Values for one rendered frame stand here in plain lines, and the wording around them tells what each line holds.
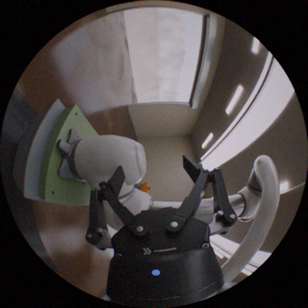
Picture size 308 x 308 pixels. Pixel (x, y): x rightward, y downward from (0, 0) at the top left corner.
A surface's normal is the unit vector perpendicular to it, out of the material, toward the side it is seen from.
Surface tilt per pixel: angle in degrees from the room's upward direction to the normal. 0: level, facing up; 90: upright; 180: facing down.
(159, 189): 90
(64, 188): 3
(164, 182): 90
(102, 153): 87
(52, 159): 3
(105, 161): 87
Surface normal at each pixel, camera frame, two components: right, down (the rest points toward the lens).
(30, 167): 1.00, -0.07
